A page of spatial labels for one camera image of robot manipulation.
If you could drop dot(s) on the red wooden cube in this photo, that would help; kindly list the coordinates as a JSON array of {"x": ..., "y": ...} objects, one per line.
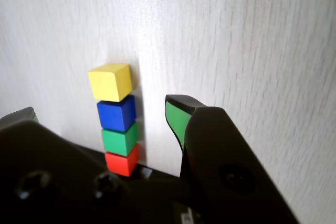
[{"x": 118, "y": 162}]

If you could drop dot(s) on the blue wooden cube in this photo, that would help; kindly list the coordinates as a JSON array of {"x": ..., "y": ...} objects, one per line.
[{"x": 113, "y": 115}]

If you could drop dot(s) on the green wooden cube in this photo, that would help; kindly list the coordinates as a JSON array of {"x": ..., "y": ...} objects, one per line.
[{"x": 115, "y": 141}]

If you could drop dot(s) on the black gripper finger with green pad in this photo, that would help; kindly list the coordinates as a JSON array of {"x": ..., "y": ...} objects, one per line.
[
  {"x": 223, "y": 161},
  {"x": 52, "y": 182}
]

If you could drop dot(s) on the yellow wooden cube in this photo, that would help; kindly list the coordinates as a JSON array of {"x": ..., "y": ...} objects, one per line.
[{"x": 107, "y": 85}]

